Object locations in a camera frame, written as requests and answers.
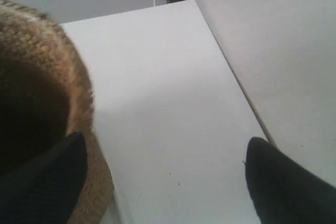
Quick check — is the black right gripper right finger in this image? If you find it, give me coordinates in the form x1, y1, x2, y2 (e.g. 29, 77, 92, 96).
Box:
245, 137, 335, 223

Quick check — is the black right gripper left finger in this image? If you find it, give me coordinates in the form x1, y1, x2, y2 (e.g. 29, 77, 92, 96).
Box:
1, 132, 88, 223

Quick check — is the brown woven basket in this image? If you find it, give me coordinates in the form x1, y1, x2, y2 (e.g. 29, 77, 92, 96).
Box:
1, 0, 114, 223

